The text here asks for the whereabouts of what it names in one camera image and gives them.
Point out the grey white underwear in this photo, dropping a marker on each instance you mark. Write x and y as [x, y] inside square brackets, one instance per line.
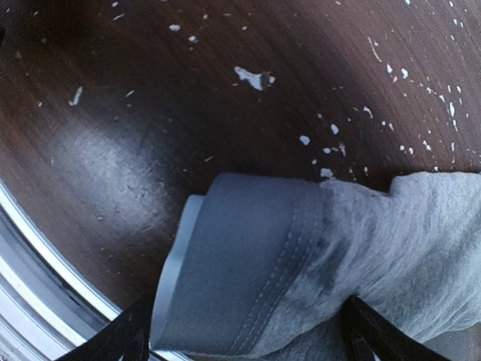
[261, 266]

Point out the metal front rail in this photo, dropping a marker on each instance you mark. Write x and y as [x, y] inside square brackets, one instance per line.
[47, 307]

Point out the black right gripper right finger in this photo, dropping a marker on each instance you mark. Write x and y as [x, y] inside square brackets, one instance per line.
[369, 336]

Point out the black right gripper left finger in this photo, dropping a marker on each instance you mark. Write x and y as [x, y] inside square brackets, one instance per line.
[124, 338]

